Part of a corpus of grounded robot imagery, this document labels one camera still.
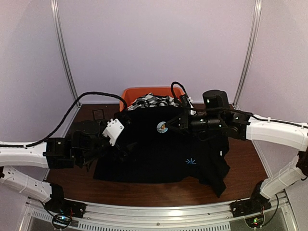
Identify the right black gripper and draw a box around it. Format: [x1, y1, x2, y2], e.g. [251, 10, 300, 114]
[165, 110, 222, 137]

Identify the round picture brooch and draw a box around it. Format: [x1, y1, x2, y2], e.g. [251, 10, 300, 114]
[156, 121, 168, 134]

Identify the black t-shirt blue logo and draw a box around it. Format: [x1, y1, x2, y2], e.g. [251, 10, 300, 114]
[93, 106, 230, 197]

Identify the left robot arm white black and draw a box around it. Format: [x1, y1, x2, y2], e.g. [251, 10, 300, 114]
[0, 119, 136, 214]

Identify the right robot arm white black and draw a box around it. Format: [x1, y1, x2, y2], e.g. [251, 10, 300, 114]
[157, 90, 308, 213]

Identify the black brooch display tray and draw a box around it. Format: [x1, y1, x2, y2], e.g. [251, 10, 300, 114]
[92, 109, 105, 121]

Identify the black white checkered shirt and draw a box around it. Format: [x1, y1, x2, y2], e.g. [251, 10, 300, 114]
[127, 92, 180, 111]

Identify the orange plastic bin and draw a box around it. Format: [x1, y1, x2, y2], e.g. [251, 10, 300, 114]
[121, 87, 174, 107]

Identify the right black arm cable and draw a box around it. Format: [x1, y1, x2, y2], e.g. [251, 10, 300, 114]
[170, 81, 193, 111]

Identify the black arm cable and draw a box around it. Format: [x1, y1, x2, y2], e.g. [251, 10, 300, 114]
[0, 90, 128, 147]
[170, 81, 193, 111]

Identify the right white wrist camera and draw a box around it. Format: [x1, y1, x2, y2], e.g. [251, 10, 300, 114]
[180, 94, 196, 116]

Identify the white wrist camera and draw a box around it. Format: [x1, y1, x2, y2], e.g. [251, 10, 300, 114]
[103, 119, 125, 146]
[180, 94, 196, 116]

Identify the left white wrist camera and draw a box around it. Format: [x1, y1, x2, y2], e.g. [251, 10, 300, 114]
[103, 119, 125, 146]

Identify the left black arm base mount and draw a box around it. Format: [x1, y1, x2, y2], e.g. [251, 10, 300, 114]
[44, 198, 86, 218]

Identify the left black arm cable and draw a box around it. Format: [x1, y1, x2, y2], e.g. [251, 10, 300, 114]
[0, 90, 128, 147]

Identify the aluminium front rail frame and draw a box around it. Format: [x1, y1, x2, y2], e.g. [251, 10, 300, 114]
[19, 185, 300, 231]

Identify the right aluminium corner post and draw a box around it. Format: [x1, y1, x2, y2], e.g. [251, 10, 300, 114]
[233, 0, 262, 108]

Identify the aluminium corner post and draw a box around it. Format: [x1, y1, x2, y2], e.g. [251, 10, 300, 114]
[233, 0, 262, 108]
[50, 0, 78, 100]

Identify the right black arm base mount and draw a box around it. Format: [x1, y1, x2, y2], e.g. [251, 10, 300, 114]
[230, 198, 271, 218]

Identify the left aluminium corner post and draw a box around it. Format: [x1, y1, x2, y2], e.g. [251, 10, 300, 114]
[50, 0, 78, 100]

